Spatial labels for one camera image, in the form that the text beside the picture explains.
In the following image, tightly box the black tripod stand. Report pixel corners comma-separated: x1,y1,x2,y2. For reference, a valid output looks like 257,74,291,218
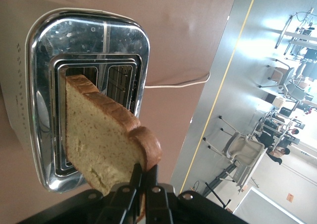
204,163,243,209

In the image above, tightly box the grey office chair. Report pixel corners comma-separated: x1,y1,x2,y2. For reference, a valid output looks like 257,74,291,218
258,57,307,101

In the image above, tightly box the white flat panel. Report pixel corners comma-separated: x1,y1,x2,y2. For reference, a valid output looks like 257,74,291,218
232,186,317,224

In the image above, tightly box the white office chair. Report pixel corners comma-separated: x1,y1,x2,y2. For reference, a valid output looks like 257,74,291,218
202,114,265,188

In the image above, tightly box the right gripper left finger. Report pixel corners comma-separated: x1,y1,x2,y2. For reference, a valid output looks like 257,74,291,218
103,163,144,224

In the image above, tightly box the white toaster power cord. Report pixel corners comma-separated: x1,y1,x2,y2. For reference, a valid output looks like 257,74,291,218
144,70,211,89

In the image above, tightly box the slice of bread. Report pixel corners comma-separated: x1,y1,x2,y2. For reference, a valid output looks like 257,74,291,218
64,74,163,224

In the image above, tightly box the seated background person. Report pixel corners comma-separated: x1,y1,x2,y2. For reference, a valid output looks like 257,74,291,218
266,146,291,166

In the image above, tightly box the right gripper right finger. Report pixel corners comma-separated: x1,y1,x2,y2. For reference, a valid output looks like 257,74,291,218
144,164,175,224

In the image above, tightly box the cream and chrome toaster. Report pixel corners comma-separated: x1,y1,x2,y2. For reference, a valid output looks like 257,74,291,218
0,0,151,194

